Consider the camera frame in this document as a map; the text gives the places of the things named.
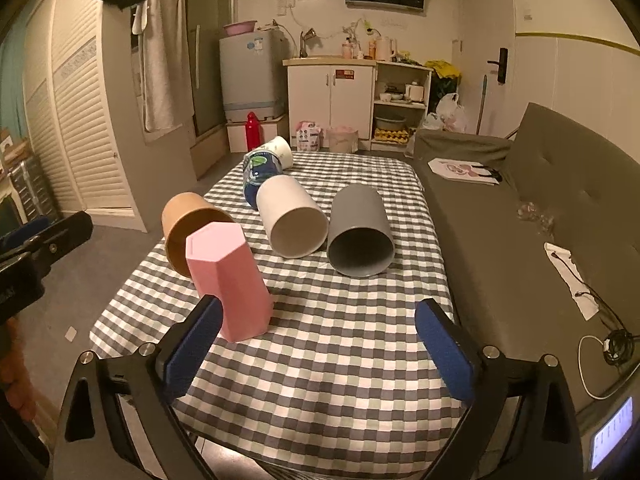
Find mop stick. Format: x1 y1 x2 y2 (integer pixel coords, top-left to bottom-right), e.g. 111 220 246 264
475 75 488 133

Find blue patterned cup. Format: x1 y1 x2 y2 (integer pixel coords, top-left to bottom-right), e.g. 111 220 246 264
242 149 285 211

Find grey sofa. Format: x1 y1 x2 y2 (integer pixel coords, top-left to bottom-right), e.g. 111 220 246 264
410 102 640 480

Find printed package bag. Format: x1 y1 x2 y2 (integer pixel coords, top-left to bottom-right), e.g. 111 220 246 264
296 121 323 152

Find white plastic bag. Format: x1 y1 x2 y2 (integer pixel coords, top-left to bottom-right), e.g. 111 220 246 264
422 92 471 133

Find dark glass door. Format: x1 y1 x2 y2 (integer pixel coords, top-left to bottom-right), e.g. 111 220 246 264
185 0 238 136

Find black cable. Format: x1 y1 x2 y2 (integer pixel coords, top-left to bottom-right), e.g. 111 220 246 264
550 254 640 367

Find checkered tablecloth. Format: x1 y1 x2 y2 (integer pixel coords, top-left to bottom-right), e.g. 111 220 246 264
89 150 456 476

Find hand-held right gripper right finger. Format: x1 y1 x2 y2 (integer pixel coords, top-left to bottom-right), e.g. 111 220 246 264
414 298 587 480

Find printed tote bag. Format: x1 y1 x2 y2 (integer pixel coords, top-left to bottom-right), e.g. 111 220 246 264
429 157 503 186

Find red bottle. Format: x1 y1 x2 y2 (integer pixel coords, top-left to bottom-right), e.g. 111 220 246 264
244 111 264 153

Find white washing machine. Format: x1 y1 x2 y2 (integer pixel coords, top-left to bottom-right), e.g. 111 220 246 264
218 29 288 123

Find brown cup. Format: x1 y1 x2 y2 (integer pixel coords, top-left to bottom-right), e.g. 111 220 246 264
161 191 236 278

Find white louvred wardrobe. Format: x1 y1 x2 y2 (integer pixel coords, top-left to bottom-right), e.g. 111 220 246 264
0 0 151 233

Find white cloth pouch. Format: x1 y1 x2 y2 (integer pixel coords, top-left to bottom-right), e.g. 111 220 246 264
544 242 601 321

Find clear plastic wrapper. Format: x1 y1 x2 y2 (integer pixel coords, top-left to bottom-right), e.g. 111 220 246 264
515 200 556 233

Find white cable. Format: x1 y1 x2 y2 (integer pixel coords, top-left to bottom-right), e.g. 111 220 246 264
579 332 640 401

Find yellow bag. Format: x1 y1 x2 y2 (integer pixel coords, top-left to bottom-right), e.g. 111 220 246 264
425 59 463 81

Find person's left hand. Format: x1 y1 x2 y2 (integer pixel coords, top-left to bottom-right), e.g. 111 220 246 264
0 317 36 426

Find small white paper cup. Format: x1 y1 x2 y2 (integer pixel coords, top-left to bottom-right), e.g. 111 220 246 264
260 135 295 170

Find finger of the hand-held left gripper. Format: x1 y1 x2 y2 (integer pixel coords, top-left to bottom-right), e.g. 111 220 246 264
0 216 53 253
27 210 94 273

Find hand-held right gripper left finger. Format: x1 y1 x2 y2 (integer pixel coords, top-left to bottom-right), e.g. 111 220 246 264
50 295 226 480

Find black door handle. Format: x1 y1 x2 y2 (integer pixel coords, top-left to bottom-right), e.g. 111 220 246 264
487 47 509 83

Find white base box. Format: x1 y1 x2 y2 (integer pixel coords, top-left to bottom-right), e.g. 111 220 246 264
226 115 291 153

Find white hanging towel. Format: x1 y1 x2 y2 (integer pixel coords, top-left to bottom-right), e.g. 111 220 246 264
132 0 188 133

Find white open shelf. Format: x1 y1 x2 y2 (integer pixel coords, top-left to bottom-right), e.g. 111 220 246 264
372 61 434 143

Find clear storage boxes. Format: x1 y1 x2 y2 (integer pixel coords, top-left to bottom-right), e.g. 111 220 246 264
0 130 61 231

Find pink bin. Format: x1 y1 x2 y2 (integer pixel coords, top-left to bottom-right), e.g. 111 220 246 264
326 126 359 153

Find pink hexagonal cup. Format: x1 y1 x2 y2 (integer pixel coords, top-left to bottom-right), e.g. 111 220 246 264
185 221 275 345

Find device with lit display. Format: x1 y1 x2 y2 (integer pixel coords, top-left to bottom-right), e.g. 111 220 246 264
589 397 636 471

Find white door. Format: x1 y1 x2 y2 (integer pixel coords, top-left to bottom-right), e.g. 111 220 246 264
457 0 516 136

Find grey cup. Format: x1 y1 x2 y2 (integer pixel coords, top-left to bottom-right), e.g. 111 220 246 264
326 183 396 279

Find white sink cabinet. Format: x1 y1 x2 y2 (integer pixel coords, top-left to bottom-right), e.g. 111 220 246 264
282 56 377 152

